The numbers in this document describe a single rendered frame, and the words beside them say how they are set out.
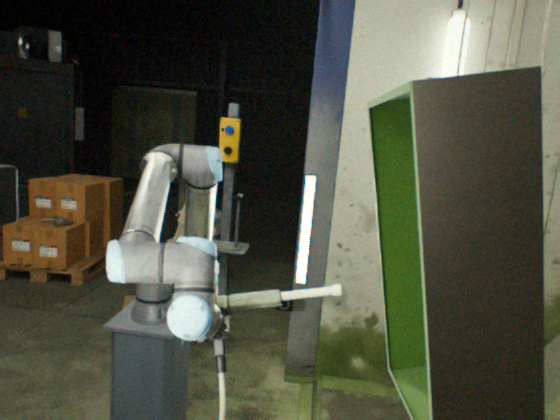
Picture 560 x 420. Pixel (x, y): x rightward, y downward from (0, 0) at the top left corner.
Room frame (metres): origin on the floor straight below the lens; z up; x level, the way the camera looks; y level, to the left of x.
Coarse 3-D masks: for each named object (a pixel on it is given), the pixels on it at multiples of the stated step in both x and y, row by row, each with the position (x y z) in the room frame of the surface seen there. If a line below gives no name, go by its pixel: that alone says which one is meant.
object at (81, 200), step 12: (72, 180) 4.11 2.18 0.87; (84, 180) 4.21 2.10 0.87; (60, 192) 3.88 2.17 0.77; (72, 192) 3.87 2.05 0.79; (84, 192) 3.87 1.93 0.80; (96, 192) 4.08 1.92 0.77; (60, 204) 3.88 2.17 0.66; (72, 204) 3.87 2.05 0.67; (84, 204) 3.87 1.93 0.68; (96, 204) 4.08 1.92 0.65; (60, 216) 3.88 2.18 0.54; (72, 216) 3.87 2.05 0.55; (84, 216) 3.87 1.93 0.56; (96, 216) 4.08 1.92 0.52
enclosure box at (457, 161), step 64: (384, 128) 1.74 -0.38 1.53; (448, 128) 1.14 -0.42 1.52; (512, 128) 1.15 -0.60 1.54; (384, 192) 1.74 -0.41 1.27; (448, 192) 1.14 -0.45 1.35; (512, 192) 1.15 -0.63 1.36; (384, 256) 1.74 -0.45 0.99; (448, 256) 1.14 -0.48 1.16; (512, 256) 1.15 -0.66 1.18; (448, 320) 1.14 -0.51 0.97; (512, 320) 1.14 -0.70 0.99; (448, 384) 1.14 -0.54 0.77; (512, 384) 1.14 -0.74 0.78
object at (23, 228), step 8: (32, 216) 3.90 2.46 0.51; (8, 224) 3.53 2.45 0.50; (16, 224) 3.55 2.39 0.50; (24, 224) 3.58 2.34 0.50; (32, 224) 3.60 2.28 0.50; (40, 224) 3.64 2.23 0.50; (8, 232) 3.53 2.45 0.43; (16, 232) 3.53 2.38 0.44; (24, 232) 3.53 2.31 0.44; (32, 232) 3.54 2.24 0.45; (8, 240) 3.53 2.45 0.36; (16, 240) 3.53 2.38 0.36; (24, 240) 3.53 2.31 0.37; (32, 240) 3.54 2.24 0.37; (8, 248) 3.53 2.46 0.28; (16, 248) 3.53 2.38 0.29; (24, 248) 3.53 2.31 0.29; (32, 248) 3.54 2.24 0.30; (8, 256) 3.53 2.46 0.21; (16, 256) 3.53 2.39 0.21; (24, 256) 3.53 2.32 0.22; (32, 256) 3.54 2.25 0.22
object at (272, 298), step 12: (324, 288) 1.14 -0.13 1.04; (336, 288) 1.13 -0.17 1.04; (228, 300) 1.12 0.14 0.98; (240, 300) 1.12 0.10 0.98; (252, 300) 1.12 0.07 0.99; (264, 300) 1.12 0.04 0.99; (276, 300) 1.12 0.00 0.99; (216, 348) 1.07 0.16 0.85; (216, 360) 1.06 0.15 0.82; (216, 372) 1.05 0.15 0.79
